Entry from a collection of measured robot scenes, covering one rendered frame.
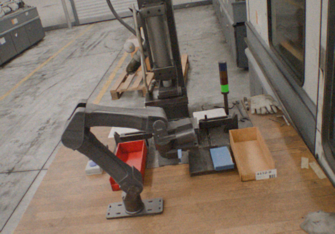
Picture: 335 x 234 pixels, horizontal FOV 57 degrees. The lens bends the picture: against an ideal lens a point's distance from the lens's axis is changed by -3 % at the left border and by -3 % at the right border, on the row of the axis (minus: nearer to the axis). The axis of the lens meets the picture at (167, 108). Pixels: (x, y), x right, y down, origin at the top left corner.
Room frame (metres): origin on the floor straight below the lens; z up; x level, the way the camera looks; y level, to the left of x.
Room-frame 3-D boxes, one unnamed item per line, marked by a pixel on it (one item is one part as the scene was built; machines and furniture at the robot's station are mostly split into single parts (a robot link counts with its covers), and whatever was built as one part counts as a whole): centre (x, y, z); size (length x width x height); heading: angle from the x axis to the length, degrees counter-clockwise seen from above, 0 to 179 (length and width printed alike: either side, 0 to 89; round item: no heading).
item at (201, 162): (1.02, -0.13, 0.91); 0.17 x 0.16 x 0.02; 85
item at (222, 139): (1.29, -0.05, 0.88); 0.65 x 0.50 x 0.03; 85
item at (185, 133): (0.85, -0.01, 1.19); 0.12 x 0.09 x 0.12; 94
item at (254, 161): (0.99, -0.29, 0.93); 0.25 x 0.13 x 0.08; 175
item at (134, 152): (1.07, 0.19, 0.93); 0.25 x 0.12 x 0.06; 175
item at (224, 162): (1.00, -0.17, 0.93); 0.15 x 0.07 x 0.03; 177
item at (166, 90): (1.29, -0.01, 1.22); 0.26 x 0.18 x 0.30; 175
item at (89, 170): (1.11, 0.35, 0.90); 0.07 x 0.07 x 0.06; 85
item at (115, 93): (4.46, 0.12, 0.07); 1.20 x 1.00 x 0.14; 168
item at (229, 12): (6.72, -1.94, 0.49); 5.51 x 1.02 x 0.97; 171
